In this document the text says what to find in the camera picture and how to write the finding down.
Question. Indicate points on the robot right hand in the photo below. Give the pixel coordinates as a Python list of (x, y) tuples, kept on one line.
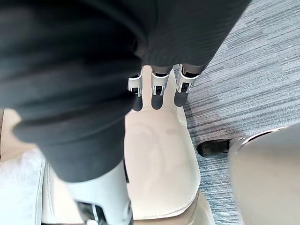
[(77, 70)]

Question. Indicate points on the beige leather sofa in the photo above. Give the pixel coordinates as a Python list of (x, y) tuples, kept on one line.
[(159, 159)]

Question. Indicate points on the white fabric cushion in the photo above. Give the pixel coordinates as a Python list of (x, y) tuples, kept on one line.
[(18, 185)]

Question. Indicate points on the dark robot foot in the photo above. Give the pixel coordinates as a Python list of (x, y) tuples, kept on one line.
[(212, 148)]

